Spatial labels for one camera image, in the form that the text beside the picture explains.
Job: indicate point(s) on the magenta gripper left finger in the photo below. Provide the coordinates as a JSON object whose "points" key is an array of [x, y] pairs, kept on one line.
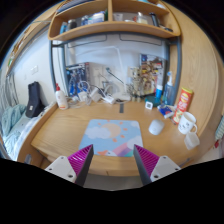
{"points": [[73, 168]]}

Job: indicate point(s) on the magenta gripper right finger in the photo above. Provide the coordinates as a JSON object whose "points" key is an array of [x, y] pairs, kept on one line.
{"points": [[152, 167]]}

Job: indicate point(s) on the white computer mouse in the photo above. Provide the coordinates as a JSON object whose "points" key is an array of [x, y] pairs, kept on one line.
{"points": [[156, 127]]}

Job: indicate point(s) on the pastel cloud mouse pad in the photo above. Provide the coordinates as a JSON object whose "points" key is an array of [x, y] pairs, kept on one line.
{"points": [[115, 138]]}

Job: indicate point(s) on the clear plastic cup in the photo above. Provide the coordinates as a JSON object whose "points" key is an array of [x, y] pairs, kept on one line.
{"points": [[191, 140]]}

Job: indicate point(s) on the white cartoon mug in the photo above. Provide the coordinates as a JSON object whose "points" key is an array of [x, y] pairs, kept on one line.
{"points": [[187, 123]]}

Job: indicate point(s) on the blue snack packet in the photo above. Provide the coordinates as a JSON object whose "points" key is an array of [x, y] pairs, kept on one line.
{"points": [[165, 111]]}

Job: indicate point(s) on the small white clock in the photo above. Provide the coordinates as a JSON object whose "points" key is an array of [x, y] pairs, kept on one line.
{"points": [[149, 105]]}

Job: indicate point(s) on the teal blanket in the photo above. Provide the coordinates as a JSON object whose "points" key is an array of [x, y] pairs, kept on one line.
{"points": [[10, 118]]}

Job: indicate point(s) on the black remote strip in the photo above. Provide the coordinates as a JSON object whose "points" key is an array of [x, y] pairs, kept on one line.
{"points": [[121, 108]]}

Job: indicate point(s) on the white lotion bottle red cap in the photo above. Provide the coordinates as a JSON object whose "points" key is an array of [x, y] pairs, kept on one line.
{"points": [[61, 98]]}

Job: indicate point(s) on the blue spray bottle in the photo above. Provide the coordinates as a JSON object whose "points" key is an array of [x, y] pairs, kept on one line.
{"points": [[167, 95]]}

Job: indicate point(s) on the black bag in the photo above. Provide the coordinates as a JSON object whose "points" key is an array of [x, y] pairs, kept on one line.
{"points": [[35, 105]]}

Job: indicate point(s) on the white power adapter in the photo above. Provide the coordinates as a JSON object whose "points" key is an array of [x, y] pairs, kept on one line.
{"points": [[109, 99]]}

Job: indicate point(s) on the red chips can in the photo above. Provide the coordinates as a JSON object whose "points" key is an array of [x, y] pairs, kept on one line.
{"points": [[183, 103]]}

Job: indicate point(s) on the blue poster box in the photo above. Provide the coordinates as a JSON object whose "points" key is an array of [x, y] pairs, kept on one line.
{"points": [[78, 77]]}

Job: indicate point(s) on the colourful figure box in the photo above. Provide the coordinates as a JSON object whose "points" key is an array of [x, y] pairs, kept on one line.
{"points": [[151, 72]]}

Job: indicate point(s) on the wooden wall shelf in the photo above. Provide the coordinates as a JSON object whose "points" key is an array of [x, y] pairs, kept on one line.
{"points": [[170, 27]]}

